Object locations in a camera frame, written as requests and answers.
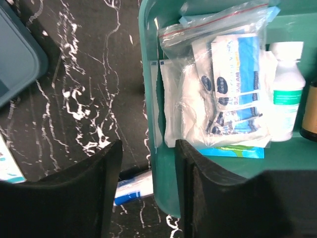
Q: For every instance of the teal white wipe packet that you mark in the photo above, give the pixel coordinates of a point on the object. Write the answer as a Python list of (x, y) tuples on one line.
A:
[(9, 170)]

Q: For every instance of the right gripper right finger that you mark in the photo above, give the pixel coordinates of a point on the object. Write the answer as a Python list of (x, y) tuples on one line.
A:
[(217, 203)]

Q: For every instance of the white gauze packet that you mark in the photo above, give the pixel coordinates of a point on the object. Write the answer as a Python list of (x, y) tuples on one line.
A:
[(168, 104)]

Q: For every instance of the clear bag blue bandages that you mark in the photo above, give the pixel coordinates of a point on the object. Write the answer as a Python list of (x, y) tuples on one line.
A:
[(221, 92)]

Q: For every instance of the white blue tube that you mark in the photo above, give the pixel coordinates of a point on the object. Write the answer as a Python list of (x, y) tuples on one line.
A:
[(134, 188)]

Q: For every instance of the blue divided tray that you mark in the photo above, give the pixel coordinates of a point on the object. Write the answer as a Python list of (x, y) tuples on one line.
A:
[(22, 60)]

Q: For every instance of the brown medicine bottle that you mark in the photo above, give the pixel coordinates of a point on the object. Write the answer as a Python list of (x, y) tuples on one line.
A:
[(309, 123)]

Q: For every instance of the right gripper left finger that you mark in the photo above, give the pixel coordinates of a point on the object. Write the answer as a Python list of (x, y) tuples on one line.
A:
[(76, 202)]

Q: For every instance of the white green-label bottle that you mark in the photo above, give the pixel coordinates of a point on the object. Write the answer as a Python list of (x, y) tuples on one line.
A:
[(288, 86)]

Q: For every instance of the green medicine box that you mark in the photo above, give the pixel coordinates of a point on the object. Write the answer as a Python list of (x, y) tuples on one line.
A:
[(297, 21)]

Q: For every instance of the blue cotton swab bag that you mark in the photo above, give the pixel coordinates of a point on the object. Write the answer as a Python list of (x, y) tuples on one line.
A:
[(235, 151)]

